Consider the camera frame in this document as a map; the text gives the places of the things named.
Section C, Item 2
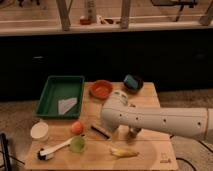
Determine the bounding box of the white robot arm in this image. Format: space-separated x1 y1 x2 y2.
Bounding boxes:
100 90 213 144

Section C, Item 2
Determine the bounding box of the white folded paper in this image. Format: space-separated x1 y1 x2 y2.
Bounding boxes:
58 98 77 115

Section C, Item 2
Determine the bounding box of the dark metal cup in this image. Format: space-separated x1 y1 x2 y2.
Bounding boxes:
129 127 141 138

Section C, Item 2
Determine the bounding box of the green plastic cup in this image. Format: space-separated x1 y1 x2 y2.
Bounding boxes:
69 136 85 153

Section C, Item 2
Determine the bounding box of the orange bowl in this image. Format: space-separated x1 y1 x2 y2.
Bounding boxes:
90 80 113 100

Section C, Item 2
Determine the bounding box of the teal sponge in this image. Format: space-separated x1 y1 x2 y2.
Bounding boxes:
124 75 138 89

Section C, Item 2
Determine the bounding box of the black bowl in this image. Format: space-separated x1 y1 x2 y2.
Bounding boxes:
123 74 144 93

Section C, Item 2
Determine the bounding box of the green plastic tray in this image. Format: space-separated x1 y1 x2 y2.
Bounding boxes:
35 76 84 119

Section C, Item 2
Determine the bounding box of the orange tomato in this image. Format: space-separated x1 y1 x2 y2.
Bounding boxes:
71 121 84 135

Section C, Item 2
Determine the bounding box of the yellow banana peel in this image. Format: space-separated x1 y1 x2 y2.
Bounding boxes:
110 148 138 157

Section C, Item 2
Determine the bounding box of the red white object on shelf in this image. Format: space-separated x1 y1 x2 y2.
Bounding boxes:
79 16 92 25

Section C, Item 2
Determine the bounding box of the white dish brush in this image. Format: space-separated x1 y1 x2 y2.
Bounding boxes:
37 136 74 160

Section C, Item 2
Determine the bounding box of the black stand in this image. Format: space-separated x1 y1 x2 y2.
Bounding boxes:
0 133 12 171

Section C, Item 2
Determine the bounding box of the black cable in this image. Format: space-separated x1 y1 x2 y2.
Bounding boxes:
169 134 213 171

